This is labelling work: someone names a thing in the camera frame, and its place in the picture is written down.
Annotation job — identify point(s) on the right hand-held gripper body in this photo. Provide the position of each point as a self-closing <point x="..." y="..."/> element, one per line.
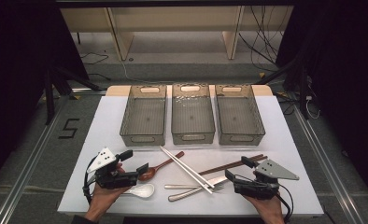
<point x="272" y="170"/>

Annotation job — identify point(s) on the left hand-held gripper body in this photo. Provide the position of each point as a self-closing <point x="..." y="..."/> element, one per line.
<point x="106" y="158"/>

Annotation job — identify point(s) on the brown wooden spoon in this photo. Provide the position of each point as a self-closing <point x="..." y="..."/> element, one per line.
<point x="148" y="174"/>

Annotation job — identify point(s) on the white soup spoon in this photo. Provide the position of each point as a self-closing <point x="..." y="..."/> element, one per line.
<point x="143" y="190"/>

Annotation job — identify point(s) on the metal fork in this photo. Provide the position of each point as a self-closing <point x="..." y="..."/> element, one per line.
<point x="179" y="187"/>

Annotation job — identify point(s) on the smoky transparent plastic bin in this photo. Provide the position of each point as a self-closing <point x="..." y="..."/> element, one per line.
<point x="144" y="118"/>
<point x="238" y="118"/>
<point x="192" y="118"/>

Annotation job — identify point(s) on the metal table knife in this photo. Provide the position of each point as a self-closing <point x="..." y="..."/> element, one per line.
<point x="185" y="194"/>

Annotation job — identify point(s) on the person's right hand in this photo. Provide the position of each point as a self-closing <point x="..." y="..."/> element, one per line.
<point x="269" y="208"/>

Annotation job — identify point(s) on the person's left hand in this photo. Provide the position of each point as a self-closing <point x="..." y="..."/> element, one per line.
<point x="104" y="199"/>

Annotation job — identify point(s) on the black tripod stand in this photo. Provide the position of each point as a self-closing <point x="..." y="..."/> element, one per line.
<point x="303" y="93"/>
<point x="49" y="99"/>

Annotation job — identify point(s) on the black curtain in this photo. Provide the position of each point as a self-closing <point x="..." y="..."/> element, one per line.
<point x="344" y="77"/>
<point x="17" y="77"/>

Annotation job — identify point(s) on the light wooden desk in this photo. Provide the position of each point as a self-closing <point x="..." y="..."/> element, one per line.
<point x="172" y="18"/>

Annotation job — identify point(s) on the metal floor rail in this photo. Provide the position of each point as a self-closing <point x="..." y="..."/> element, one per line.
<point x="328" y="168"/>
<point x="26" y="174"/>

